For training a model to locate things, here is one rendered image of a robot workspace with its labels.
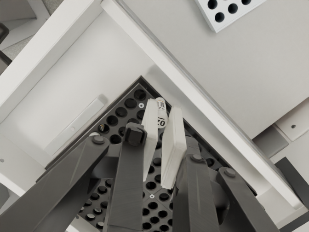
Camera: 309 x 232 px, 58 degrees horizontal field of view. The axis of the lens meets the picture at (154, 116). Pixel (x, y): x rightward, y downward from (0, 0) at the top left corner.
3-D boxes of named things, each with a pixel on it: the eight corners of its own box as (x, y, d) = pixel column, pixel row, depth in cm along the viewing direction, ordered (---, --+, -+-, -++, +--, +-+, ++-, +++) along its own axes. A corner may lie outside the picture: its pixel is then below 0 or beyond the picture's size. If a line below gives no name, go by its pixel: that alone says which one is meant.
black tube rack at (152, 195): (54, 154, 39) (35, 182, 33) (142, 70, 35) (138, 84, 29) (161, 241, 45) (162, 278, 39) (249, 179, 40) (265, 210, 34)
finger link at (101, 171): (133, 189, 15) (77, 176, 14) (139, 144, 19) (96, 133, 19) (140, 165, 14) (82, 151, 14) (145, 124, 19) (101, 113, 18)
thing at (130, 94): (37, 179, 34) (35, 182, 33) (139, 82, 29) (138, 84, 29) (49, 188, 35) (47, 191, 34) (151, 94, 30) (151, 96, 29)
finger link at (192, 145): (184, 175, 14) (240, 190, 14) (180, 133, 19) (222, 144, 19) (176, 199, 15) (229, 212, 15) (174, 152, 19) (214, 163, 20)
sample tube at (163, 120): (155, 94, 26) (154, 113, 22) (168, 97, 26) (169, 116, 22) (151, 106, 26) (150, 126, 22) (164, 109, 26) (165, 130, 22)
